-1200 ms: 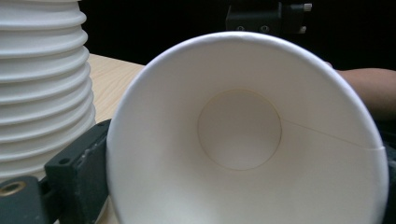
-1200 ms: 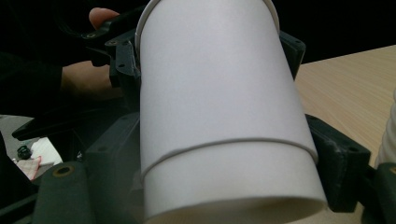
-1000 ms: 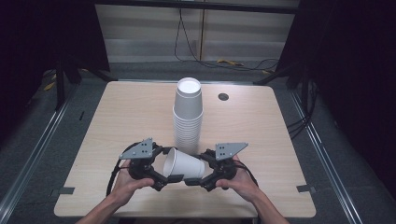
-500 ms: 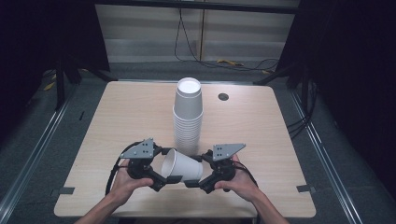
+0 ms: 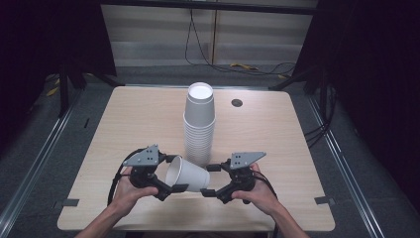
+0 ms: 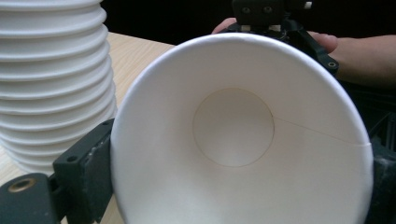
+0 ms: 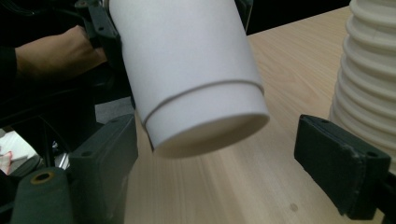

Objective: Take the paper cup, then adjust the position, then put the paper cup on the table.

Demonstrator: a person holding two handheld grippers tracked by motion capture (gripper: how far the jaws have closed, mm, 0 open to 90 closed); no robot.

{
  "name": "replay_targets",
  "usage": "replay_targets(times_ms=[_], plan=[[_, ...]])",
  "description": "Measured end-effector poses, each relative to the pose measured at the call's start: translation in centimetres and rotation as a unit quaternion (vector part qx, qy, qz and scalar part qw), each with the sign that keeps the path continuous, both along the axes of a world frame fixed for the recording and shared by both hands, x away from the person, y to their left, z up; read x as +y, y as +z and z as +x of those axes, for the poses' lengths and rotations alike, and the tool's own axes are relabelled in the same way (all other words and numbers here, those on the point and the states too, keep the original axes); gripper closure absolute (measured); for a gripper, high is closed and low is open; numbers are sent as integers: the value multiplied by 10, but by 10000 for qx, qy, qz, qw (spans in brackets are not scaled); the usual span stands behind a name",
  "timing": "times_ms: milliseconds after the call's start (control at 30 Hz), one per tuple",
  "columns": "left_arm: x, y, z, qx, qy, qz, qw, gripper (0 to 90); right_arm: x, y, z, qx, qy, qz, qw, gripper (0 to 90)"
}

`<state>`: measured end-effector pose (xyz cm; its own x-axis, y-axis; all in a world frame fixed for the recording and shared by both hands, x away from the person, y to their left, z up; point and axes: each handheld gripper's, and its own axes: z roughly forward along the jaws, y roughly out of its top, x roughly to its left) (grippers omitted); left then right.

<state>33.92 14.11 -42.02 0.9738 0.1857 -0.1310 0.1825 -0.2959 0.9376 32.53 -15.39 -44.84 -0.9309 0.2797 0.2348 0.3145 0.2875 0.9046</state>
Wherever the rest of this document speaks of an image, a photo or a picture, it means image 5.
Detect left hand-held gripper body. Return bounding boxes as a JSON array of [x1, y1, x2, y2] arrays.
[[122, 144, 167, 189]]

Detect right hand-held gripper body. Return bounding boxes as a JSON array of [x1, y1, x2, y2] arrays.
[[221, 151, 267, 193]]

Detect single white paper cup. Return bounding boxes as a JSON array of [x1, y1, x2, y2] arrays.
[[164, 155, 211, 193]]

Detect stack of white paper cups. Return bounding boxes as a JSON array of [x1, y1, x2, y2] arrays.
[[182, 81, 217, 168]]

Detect person's right hand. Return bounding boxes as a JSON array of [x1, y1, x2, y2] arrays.
[[231, 163, 282, 216]]

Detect person's left hand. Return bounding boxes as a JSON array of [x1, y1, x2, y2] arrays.
[[108, 167, 159, 216]]

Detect grey tape strip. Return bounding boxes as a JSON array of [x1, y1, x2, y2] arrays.
[[60, 197, 80, 207], [314, 195, 336, 205]]

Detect black metal stand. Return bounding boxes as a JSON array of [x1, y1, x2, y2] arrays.
[[267, 65, 331, 115], [49, 59, 126, 118]]

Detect dark curtain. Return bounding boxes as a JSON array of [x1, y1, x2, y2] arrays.
[[0, 0, 117, 153], [291, 0, 420, 212]]

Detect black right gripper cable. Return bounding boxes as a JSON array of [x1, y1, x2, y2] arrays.
[[252, 171, 279, 238]]

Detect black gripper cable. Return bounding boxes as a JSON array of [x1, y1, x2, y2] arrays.
[[252, 171, 279, 238], [106, 147, 147, 207]]

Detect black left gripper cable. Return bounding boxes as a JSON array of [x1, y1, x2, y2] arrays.
[[106, 147, 147, 207]]

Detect black floor cable bundle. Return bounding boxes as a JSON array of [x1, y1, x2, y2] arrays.
[[303, 83, 339, 149]]

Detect metal floor rail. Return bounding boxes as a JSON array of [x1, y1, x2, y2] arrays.
[[305, 93, 387, 238], [0, 88, 83, 231]]

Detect black hanging wall cable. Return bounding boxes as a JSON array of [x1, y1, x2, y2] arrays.
[[183, 8, 297, 77]]

